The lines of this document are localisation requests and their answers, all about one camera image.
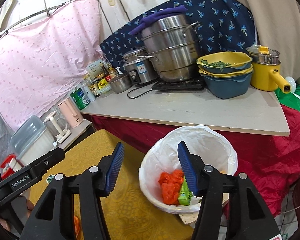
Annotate dark green foil wrapper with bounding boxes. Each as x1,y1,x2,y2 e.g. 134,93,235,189
46,174,55,184

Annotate green carton box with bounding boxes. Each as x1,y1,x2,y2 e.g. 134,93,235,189
178,177,193,206

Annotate red plastic bag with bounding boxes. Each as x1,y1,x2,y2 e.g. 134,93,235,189
158,170,184,205

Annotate orange printed plastic bag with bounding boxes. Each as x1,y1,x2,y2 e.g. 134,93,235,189
74,216,81,239

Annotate white lined trash bin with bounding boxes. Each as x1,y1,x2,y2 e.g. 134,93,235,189
139,125,238,215

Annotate left hand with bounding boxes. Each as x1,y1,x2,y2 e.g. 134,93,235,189
0,196,34,234

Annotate dish rack with blue lid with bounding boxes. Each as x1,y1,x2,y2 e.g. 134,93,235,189
11,115,55,166

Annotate white glass electric kettle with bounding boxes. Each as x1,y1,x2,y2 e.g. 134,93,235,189
43,111,71,144

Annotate pink electric kettle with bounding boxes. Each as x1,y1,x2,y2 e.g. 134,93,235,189
58,97,84,128

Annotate green tin can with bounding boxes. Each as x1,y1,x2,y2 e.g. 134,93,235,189
70,88,90,111

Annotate white bottle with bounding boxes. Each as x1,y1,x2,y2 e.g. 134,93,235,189
81,80,96,102

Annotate pink dotted curtain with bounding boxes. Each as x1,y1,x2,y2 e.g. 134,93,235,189
0,0,102,130

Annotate black induction cooktop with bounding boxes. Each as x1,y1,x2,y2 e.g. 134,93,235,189
152,79,206,92

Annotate yellow saucepan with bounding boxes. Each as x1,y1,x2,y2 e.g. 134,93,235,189
246,45,291,94

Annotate blue yellow stacked basins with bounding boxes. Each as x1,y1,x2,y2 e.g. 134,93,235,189
196,51,254,99

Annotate small steel pot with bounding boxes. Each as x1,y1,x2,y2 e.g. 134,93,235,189
109,73,133,94

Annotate silver rice cooker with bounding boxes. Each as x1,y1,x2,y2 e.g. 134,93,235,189
123,47,159,86

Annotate large steel steamer pot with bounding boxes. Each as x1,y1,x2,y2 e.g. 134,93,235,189
141,14,202,82

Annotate purple cloth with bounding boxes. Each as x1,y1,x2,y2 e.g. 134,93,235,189
129,5,188,35

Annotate black power cable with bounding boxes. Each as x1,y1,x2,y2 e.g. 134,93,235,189
126,83,156,100

